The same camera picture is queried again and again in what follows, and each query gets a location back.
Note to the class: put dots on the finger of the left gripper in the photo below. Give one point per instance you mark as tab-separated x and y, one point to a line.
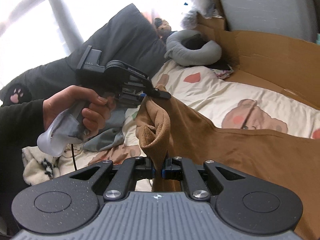
156	93
130	100

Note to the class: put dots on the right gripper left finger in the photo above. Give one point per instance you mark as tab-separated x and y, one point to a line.
126	175

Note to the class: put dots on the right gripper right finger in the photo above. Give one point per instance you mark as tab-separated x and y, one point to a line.
186	172

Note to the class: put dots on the brown fleece garment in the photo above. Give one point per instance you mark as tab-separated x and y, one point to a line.
169	128

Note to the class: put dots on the black sleeved left forearm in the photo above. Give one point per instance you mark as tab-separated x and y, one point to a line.
21	124

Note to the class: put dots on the person's left hand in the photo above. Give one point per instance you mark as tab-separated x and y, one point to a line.
66	98

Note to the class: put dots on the grey-blue crumpled garment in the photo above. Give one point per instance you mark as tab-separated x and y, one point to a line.
107	132

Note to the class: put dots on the black cloth under pillow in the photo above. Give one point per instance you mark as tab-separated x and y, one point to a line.
222	66

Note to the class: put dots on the brown plush toy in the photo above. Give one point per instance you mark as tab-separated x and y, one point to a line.
163	28

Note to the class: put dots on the grey neck pillow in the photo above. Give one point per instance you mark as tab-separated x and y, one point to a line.
175	50

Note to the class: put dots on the grey fluffy plush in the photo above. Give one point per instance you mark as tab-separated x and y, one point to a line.
189	19

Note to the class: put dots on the white bear print bedsheet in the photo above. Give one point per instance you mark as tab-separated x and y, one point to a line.
226	104

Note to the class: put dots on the white black patterned cloth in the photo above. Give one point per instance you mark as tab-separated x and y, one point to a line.
38	166

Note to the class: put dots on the brown cardboard box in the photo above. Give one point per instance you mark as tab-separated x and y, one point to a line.
286	64

